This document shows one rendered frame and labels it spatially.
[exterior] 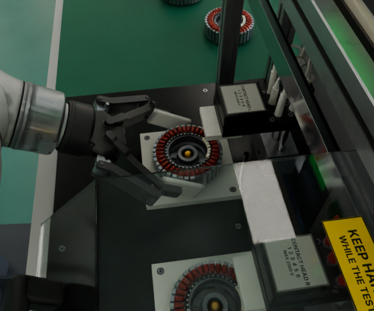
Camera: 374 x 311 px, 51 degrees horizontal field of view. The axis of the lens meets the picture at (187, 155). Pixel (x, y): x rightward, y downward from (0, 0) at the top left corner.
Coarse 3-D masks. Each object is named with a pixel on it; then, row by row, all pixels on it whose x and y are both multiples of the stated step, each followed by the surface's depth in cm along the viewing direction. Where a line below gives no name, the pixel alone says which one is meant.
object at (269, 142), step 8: (256, 136) 66; (264, 136) 63; (272, 136) 63; (288, 136) 63; (256, 144) 67; (264, 144) 62; (272, 144) 62; (288, 144) 62; (256, 152) 67; (264, 152) 63; (272, 152) 61; (280, 152) 61; (288, 152) 61; (296, 152) 61
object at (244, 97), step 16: (224, 96) 55; (240, 96) 55; (256, 96) 55; (208, 112) 59; (224, 112) 53; (240, 112) 53; (256, 112) 53; (272, 112) 57; (208, 128) 57; (224, 128) 55; (240, 128) 55; (256, 128) 55; (272, 128) 56; (288, 128) 56
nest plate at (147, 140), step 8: (144, 136) 69; (152, 136) 69; (144, 144) 68; (152, 144) 68; (224, 144) 68; (144, 152) 67; (152, 152) 67; (176, 152) 67; (200, 152) 67; (224, 152) 67; (144, 160) 66; (152, 160) 66; (176, 160) 66; (224, 160) 66; (232, 160) 66; (152, 168) 65
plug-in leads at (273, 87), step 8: (304, 48) 52; (296, 56) 51; (304, 56) 53; (304, 64) 51; (312, 64) 53; (272, 72) 55; (272, 80) 56; (312, 80) 56; (272, 88) 55; (312, 88) 57; (272, 96) 55; (280, 96) 53; (272, 104) 57; (280, 104) 54; (280, 112) 55; (288, 112) 56
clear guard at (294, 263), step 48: (96, 192) 29; (144, 192) 29; (192, 192) 29; (240, 192) 29; (288, 192) 29; (336, 192) 29; (48, 240) 31; (96, 240) 26; (144, 240) 26; (192, 240) 26; (240, 240) 26; (288, 240) 26; (96, 288) 24; (144, 288) 24; (192, 288) 24; (240, 288) 24; (288, 288) 24; (336, 288) 24
